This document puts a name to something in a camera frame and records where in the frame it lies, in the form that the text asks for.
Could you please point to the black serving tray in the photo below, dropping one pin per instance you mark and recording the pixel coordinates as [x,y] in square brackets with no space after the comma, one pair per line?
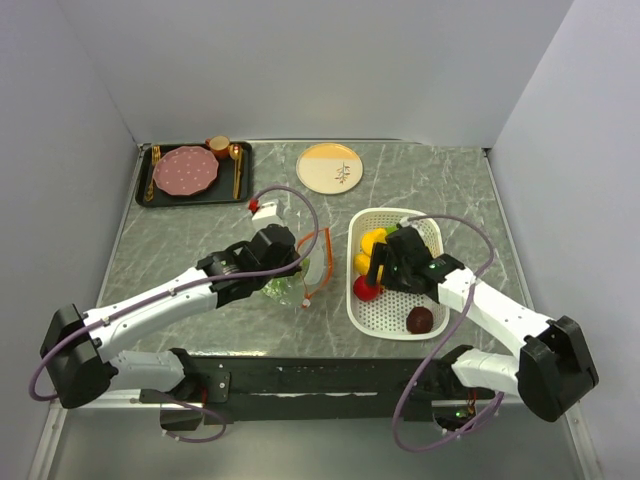
[220,192]

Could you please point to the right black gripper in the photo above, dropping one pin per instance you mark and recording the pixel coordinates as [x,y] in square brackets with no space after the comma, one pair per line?
[381,254]

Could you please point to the pink dotted plate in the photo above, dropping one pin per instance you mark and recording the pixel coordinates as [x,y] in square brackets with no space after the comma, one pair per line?
[186,171]

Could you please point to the clear orange zip bag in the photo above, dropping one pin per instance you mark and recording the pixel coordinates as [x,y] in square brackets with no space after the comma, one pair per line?
[320,266]

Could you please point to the dark maroon toy fruit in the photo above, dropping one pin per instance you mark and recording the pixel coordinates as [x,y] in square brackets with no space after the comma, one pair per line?
[420,320]

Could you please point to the green toy grapes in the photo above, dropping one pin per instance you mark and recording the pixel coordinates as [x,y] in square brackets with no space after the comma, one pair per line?
[288,290]

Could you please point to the orange cup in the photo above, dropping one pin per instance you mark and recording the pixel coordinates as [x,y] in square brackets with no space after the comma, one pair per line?
[219,146]

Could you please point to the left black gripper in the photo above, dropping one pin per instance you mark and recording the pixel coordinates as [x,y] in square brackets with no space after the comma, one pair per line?
[293,256]

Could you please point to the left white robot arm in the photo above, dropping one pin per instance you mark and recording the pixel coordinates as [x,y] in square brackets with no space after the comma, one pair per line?
[88,353]

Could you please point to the cream orange round plate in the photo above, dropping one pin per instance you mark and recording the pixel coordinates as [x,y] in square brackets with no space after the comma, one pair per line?
[329,168]

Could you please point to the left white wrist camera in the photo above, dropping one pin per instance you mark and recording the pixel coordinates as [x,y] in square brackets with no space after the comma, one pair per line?
[267,214]

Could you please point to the gold fork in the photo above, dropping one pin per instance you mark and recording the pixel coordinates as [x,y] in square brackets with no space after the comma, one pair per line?
[155,158]

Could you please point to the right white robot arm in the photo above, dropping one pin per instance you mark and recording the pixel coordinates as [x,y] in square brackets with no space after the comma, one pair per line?
[548,364]

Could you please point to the yellow toy pear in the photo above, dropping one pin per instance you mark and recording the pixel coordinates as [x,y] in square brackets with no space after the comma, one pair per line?
[370,238]

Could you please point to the yellow toy banana piece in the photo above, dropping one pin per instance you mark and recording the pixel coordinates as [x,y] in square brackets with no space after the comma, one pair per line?
[362,263]

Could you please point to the red toy fruit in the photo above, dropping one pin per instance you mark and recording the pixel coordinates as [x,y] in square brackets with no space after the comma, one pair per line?
[363,291]

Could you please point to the white perforated plastic basket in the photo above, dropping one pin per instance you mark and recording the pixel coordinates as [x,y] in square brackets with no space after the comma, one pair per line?
[385,316]

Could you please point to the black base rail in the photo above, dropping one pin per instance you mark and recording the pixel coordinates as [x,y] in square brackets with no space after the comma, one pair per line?
[269,388]

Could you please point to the gold spoon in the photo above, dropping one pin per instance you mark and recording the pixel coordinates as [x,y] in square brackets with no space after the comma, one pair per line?
[235,152]

